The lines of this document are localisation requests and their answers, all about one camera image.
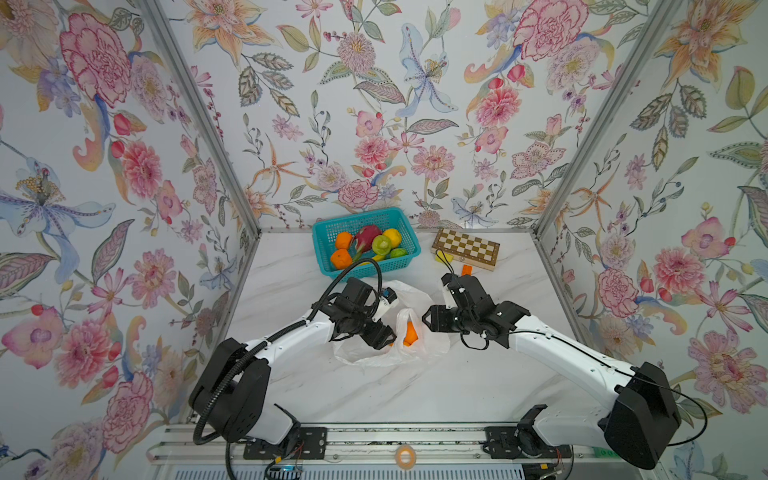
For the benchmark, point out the left aluminium corner post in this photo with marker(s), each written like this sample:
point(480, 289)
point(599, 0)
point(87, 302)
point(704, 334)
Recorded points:
point(159, 25)

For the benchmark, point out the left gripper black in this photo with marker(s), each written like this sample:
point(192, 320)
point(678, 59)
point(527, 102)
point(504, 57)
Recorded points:
point(379, 336)

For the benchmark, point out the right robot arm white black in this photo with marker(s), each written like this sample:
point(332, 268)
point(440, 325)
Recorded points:
point(635, 414)

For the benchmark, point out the green apple toy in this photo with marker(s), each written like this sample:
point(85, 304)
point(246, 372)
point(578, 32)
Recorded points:
point(398, 253)

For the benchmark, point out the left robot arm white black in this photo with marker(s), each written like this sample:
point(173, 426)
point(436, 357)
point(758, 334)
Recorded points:
point(231, 396)

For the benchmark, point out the white translucent plastic bag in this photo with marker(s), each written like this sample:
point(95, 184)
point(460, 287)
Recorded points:
point(413, 303)

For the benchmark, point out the green pepper toy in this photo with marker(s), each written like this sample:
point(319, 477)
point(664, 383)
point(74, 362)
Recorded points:
point(381, 245)

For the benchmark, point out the aluminium corner post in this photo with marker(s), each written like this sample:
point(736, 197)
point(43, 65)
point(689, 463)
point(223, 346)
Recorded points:
point(659, 19)
point(159, 25)

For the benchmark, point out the yellow block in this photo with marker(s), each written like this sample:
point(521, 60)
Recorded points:
point(444, 257)

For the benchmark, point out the right aluminium corner post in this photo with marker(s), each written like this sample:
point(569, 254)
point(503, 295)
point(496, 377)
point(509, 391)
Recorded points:
point(659, 19)

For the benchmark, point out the pink dragon fruit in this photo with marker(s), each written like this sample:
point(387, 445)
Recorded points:
point(363, 239)

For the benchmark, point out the yellow lemon toy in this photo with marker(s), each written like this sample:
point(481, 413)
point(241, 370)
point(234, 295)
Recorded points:
point(394, 236)

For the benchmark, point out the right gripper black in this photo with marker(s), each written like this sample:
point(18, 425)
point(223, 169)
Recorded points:
point(436, 320)

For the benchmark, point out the orange fruit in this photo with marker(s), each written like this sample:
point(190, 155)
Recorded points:
point(411, 336)
point(341, 259)
point(343, 241)

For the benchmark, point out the green lego plate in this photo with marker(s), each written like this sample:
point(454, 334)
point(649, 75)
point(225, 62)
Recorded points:
point(602, 453)

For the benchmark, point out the teal plastic basket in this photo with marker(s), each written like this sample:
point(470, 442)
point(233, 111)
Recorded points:
point(324, 234)

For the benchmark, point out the yellow banana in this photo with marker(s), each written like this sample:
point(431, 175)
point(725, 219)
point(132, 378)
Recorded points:
point(376, 257)

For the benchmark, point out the wooden chessboard box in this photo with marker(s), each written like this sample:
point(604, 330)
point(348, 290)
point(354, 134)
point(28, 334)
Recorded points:
point(469, 249)

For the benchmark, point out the aluminium rail base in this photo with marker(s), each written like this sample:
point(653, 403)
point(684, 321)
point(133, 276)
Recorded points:
point(387, 451)

